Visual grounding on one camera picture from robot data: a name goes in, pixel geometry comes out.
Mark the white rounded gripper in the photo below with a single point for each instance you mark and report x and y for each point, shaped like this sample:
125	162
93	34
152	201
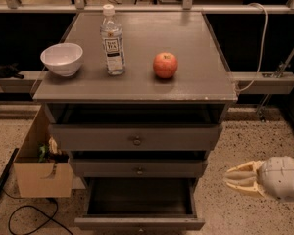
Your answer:
277	177

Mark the grey bottom drawer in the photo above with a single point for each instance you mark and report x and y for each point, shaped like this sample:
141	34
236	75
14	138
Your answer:
140	204

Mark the grey drawer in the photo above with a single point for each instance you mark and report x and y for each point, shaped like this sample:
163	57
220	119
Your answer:
138	168
107	138
140	204

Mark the grey wooden drawer cabinet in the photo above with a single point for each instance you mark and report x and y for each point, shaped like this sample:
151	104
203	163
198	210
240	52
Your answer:
199	93

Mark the grey middle drawer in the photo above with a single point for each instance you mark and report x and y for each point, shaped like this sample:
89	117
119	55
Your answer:
138	168

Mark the grey top drawer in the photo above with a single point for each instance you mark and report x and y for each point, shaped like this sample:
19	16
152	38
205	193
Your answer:
107	138

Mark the red apple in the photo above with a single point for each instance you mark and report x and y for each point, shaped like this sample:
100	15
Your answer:
165	65

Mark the clear plastic water bottle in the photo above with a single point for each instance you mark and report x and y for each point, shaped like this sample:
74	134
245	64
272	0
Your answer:
111	32

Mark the green and beige box contents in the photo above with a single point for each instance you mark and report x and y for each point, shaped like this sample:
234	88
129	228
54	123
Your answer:
49	149

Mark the open cardboard box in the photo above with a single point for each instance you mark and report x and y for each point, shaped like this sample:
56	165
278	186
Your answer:
39	173

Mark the white ceramic bowl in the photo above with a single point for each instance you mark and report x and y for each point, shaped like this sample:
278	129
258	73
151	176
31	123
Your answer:
63	59

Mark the black bar on floor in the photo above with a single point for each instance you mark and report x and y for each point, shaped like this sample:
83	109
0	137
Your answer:
1	180

